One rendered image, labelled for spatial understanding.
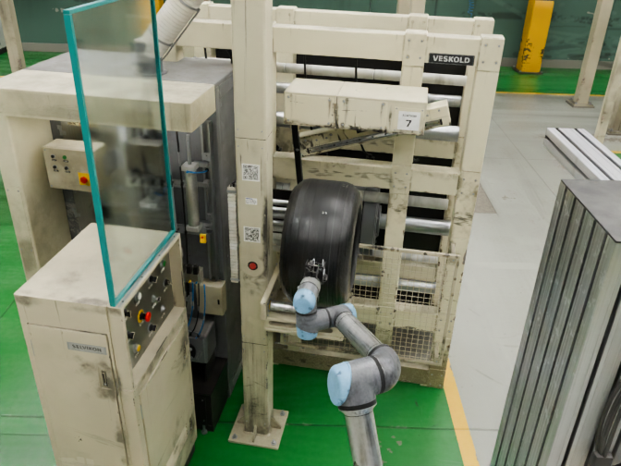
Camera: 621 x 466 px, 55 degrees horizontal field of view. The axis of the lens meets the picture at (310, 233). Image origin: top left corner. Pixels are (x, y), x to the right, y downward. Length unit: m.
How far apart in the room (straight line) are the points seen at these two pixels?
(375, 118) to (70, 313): 1.42
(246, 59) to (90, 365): 1.26
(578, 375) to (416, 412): 2.41
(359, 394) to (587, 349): 0.81
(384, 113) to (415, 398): 1.76
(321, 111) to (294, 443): 1.73
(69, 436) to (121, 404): 0.33
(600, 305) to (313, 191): 1.58
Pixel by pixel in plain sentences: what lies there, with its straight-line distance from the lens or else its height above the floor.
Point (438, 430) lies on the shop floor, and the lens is 3.50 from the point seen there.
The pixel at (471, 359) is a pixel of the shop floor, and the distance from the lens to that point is 4.00.
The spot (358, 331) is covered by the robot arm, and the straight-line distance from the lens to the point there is 2.03.
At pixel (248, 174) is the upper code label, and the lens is 2.49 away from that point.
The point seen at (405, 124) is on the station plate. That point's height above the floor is 1.68.
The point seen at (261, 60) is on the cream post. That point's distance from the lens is 2.34.
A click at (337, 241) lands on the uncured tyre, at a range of 2.37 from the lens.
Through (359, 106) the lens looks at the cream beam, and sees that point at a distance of 2.58.
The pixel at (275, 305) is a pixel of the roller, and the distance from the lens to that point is 2.69.
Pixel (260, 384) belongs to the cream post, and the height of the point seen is 0.37.
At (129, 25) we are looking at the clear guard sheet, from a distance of 2.11.
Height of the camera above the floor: 2.48
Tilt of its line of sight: 29 degrees down
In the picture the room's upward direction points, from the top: 2 degrees clockwise
